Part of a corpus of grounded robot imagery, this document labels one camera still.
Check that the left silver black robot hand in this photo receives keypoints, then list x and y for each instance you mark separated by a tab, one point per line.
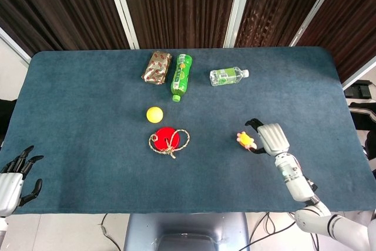
10	186

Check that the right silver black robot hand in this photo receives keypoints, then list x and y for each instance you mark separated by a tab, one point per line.
273	140

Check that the yellow and pink plush toy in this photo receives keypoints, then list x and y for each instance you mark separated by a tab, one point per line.
246	140

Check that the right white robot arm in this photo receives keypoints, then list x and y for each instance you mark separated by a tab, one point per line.
299	183

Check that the clear water bottle green label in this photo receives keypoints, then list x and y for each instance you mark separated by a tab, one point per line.
224	77

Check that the black striped jacket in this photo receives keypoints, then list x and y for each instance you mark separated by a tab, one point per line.
364	115

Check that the black foot pedal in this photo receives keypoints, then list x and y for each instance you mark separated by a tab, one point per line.
357	90

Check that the blue table cloth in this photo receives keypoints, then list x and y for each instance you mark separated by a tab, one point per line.
117	174

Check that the red plastic disc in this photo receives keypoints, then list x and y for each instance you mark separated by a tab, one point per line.
163	136

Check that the green tea bottle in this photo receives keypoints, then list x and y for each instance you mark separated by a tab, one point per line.
181	74

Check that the yellow ball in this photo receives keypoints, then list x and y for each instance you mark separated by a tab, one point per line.
154	115

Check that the grey robot torso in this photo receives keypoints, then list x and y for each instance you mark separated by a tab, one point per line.
185	232

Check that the brown ribbed partition panel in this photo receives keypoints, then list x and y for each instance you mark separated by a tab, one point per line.
182	7
58	7
276	7
346	27

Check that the gold snack package red prints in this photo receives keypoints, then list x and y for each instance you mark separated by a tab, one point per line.
155	67

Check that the white partition frame post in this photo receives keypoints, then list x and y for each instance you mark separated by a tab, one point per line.
122	7
238	7
359	77
14	43
312	7

